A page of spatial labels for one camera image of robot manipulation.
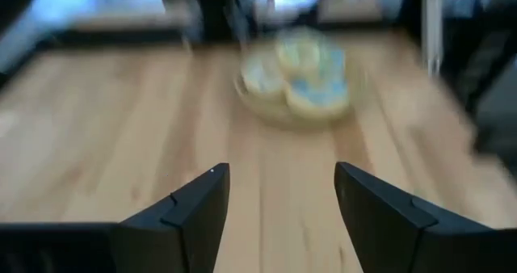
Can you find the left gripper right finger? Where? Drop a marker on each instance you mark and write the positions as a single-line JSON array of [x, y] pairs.
[[387, 232]]

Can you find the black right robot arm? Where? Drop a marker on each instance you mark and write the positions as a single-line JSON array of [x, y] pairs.
[[214, 10]]

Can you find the small green iced donut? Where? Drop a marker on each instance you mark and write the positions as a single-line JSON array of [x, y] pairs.
[[301, 51]]

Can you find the pink round plate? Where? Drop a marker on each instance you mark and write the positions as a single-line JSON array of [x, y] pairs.
[[282, 117]]

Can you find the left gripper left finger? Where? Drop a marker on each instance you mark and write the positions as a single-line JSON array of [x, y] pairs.
[[182, 232]]

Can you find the large blue iced donut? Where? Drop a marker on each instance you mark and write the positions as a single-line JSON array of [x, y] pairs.
[[319, 97]]

